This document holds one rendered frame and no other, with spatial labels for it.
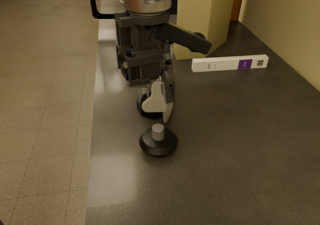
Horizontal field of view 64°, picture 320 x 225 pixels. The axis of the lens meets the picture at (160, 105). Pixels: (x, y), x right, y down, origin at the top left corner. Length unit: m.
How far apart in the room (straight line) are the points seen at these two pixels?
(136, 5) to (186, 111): 0.41
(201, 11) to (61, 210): 1.33
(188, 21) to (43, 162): 1.44
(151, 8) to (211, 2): 0.56
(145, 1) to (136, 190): 0.36
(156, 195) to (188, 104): 0.31
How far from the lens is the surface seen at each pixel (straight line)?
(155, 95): 0.47
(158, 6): 0.40
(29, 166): 2.00
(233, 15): 1.41
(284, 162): 0.66
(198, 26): 0.95
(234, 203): 0.56
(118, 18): 0.42
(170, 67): 0.44
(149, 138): 0.60
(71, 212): 1.69
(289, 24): 1.12
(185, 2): 0.91
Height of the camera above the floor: 1.40
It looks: 38 degrees down
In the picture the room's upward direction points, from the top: straight up
